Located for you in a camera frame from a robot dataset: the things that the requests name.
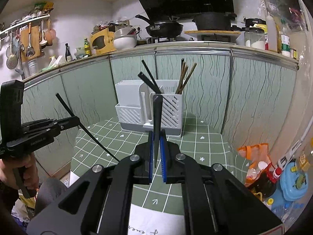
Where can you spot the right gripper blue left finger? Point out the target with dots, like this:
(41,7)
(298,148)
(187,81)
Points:
(138,167)

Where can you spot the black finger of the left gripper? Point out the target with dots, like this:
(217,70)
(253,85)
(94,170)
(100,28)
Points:
(68,123)

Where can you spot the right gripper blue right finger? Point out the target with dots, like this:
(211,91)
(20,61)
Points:
(176,166)

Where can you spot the black chopstick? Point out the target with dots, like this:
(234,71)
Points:
(67,108)
(151,76)
(149,83)
(157,114)

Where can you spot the person's left hand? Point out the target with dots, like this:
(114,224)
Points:
(30,176)

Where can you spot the white utensil holder rack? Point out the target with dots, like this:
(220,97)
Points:
(135,106)

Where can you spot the dark soy sauce bottle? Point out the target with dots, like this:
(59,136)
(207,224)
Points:
(67,53)

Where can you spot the hanging metal spatula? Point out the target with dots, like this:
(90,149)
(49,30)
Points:
(30,49)

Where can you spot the green glass bottle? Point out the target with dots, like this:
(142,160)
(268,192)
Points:
(87,47)

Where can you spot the orange plastic bag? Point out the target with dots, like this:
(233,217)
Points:
(258,158)

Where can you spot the hanging wooden cutting board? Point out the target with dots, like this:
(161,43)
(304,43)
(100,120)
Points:
(35,40)

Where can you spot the yellow microwave oven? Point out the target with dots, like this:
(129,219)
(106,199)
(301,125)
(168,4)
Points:
(102,41)

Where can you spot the white bowl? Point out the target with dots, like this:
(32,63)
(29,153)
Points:
(125,42)

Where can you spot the black wok pan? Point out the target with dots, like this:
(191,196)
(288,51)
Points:
(162,29)

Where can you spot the wooden cutting board on stove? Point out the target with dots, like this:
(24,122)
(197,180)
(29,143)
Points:
(212,32)

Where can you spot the black cast iron pot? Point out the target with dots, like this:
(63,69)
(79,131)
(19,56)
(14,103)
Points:
(214,21)

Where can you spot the clear jar with white powder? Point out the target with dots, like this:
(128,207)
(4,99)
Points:
(257,38)

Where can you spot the white squeeze bottle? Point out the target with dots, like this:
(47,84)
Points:
(271,33)

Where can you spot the green label white bottle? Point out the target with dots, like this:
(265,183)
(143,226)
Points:
(285,45)

